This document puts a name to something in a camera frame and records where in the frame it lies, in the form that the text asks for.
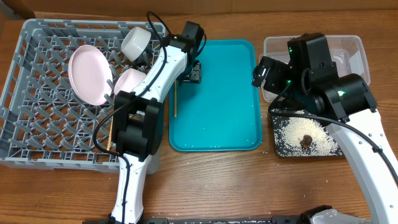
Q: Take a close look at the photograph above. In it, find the spilled rice pile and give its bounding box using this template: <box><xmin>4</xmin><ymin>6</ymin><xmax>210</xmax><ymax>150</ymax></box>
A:
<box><xmin>271</xmin><ymin>116</ymin><xmax>343</xmax><ymax>157</ymax></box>

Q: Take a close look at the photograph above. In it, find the teal plastic tray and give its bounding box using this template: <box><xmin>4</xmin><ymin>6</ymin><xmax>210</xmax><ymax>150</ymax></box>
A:
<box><xmin>169</xmin><ymin>39</ymin><xmax>262</xmax><ymax>152</ymax></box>

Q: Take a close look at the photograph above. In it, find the pink bowl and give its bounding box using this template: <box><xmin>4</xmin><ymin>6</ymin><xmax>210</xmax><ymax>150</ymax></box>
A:
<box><xmin>114</xmin><ymin>68</ymin><xmax>146</xmax><ymax>95</ymax></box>

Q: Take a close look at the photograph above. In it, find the black tray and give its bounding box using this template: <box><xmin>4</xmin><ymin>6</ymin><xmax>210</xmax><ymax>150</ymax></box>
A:
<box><xmin>269</xmin><ymin>98</ymin><xmax>346</xmax><ymax>159</ymax></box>

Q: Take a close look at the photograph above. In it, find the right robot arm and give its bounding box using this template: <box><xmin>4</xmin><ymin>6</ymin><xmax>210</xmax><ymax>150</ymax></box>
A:
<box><xmin>252</xmin><ymin>56</ymin><xmax>397</xmax><ymax>223</ymax></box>

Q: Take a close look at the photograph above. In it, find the grey bowl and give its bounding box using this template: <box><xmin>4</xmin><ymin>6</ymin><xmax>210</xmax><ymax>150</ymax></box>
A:
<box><xmin>121</xmin><ymin>27</ymin><xmax>151</xmax><ymax>61</ymax></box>

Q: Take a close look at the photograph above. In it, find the clear plastic bin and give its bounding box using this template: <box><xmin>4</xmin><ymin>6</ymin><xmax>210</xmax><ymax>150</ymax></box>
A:
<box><xmin>259</xmin><ymin>35</ymin><xmax>371</xmax><ymax>85</ymax></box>

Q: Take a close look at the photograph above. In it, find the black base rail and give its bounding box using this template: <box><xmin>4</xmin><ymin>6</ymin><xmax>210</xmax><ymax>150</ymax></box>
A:
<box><xmin>82</xmin><ymin>214</ymin><xmax>302</xmax><ymax>224</ymax></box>

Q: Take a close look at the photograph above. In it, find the wooden chopstick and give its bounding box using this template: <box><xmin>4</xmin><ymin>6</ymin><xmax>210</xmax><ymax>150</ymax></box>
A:
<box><xmin>106</xmin><ymin>118</ymin><xmax>113</xmax><ymax>152</ymax></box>
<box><xmin>174</xmin><ymin>81</ymin><xmax>178</xmax><ymax>118</ymax></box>

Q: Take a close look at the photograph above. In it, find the brown food scrap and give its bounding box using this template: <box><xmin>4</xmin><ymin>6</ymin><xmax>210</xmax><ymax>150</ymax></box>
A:
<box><xmin>300</xmin><ymin>134</ymin><xmax>313</xmax><ymax>149</ymax></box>

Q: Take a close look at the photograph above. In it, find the grey plastic dish rack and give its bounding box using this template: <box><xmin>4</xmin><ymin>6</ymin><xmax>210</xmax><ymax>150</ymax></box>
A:
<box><xmin>1</xmin><ymin>19</ymin><xmax>166</xmax><ymax>173</ymax></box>

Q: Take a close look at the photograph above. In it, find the large white plate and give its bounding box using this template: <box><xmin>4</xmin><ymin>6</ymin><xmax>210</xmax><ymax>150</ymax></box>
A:
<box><xmin>68</xmin><ymin>45</ymin><xmax>113</xmax><ymax>106</ymax></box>

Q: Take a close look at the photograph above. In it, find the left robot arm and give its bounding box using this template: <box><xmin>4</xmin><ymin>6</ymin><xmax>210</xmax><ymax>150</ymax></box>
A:
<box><xmin>109</xmin><ymin>33</ymin><xmax>207</xmax><ymax>223</ymax></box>

